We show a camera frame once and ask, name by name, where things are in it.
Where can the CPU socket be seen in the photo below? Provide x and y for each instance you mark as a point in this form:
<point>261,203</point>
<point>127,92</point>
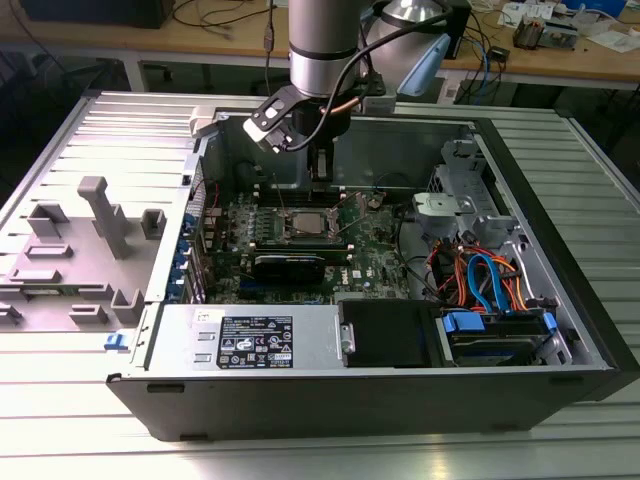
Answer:
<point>287,232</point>

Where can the coin cell battery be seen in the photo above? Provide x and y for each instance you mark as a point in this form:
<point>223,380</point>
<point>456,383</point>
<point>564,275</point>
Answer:
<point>375,202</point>

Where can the black RAM stick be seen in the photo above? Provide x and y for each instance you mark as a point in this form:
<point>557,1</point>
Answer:
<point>272,189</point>
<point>300,244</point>

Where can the green motherboard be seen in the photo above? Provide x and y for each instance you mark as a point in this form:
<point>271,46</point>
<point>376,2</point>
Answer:
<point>370,235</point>

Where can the silver metal drive cage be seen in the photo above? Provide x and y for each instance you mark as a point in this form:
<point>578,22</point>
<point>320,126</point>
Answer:
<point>460,165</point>

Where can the grey case latch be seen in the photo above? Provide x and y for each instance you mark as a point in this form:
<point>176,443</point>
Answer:
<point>202,120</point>

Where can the small upright black box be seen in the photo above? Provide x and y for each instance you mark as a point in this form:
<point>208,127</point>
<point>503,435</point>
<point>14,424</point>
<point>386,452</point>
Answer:
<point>460,30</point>

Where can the black graphics card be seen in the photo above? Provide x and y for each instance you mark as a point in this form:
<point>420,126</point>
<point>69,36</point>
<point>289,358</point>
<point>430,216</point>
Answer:
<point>285,270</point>

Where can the small black adapter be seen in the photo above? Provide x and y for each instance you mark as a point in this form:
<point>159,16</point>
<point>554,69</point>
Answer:
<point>500,54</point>

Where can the blue card retainer clip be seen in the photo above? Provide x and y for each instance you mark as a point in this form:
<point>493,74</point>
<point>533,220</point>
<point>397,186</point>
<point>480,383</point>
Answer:
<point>176,273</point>
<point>173,293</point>
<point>181,248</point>
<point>187,223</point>

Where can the white printed card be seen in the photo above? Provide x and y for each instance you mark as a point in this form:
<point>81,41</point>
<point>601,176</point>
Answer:
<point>512,12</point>

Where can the copper finned heat sink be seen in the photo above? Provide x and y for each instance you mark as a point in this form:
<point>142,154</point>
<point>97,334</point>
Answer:
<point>529,34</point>

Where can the wooden desk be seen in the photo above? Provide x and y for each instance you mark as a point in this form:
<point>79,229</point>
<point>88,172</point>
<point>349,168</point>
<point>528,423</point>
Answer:
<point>550,62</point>

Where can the hard disk in blue carrier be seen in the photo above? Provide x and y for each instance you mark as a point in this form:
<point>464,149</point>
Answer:
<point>462,321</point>

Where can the green circuit board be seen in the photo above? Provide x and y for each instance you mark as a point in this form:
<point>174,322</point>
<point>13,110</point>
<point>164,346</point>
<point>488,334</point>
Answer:
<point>560,35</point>

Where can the large black box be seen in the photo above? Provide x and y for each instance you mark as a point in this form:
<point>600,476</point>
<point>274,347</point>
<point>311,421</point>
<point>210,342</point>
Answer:
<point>100,12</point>

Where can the silver power supply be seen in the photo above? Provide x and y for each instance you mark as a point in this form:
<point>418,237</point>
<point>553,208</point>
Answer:
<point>175,340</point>

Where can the black PC case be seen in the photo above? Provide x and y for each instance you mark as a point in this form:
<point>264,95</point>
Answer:
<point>350,405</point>

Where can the white paper sheet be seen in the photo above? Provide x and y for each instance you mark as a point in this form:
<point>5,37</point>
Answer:
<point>615,40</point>

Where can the grey parts rack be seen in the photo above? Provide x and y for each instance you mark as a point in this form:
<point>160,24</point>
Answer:
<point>85,260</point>

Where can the blue plastic clip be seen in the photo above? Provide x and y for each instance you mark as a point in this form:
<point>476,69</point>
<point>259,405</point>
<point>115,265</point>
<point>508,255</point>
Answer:
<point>114,342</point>

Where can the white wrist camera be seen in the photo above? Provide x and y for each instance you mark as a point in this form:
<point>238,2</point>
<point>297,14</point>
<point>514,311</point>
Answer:
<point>262,131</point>

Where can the silver round metal bracket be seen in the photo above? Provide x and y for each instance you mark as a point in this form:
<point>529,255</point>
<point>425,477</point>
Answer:
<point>440,205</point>

